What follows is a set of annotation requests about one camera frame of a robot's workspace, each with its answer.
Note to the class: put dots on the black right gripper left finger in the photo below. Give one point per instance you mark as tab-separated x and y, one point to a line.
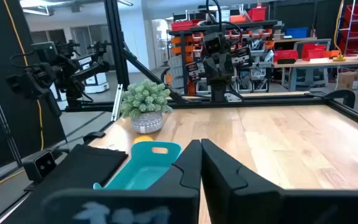
179	193

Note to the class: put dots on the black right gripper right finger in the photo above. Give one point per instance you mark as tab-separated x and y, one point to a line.
244	199

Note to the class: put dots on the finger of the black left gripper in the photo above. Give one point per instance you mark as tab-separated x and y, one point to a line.
222	64
214	64

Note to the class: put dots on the orange toy fruit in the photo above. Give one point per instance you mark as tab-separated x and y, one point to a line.
143	139

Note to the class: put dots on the black labelled robot arm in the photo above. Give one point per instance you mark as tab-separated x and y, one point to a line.
64	71

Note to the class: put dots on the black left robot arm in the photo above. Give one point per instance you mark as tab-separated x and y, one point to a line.
218	91

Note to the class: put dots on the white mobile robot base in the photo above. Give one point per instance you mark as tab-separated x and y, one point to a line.
95	84

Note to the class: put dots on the black rack with orange bins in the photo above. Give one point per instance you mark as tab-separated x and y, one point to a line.
191	59

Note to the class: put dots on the teal plastic container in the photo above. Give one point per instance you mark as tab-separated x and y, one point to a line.
141	174

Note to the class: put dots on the red storage bin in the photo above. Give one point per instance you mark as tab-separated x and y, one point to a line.
313	51
285	55
257	14

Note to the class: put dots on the faux succulent in grey pot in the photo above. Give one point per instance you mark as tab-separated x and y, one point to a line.
145	99

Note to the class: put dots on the blue storage bin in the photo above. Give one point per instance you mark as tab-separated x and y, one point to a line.
296	32

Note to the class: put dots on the long work table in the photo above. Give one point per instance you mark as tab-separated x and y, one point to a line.
322	63

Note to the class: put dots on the black folded cloth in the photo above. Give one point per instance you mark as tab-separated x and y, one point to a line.
73	174

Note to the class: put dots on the cardboard box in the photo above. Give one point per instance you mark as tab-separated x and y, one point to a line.
348	80

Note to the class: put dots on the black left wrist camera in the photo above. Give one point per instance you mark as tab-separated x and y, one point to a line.
213	43

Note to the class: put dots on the small black table camera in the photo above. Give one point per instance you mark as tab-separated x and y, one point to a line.
42	165

